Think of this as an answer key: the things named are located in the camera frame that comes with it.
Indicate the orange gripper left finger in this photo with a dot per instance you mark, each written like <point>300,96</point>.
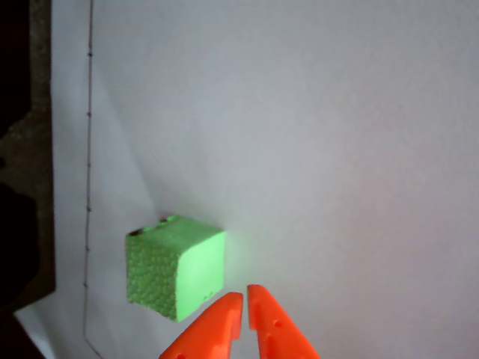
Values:
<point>209,333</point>

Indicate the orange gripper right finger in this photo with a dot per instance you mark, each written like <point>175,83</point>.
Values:
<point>277,329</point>

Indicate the green textured foam cube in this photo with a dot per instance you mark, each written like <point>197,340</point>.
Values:
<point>172,269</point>

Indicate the white paper sheet drawn frame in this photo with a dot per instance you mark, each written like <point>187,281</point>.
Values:
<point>299,149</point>

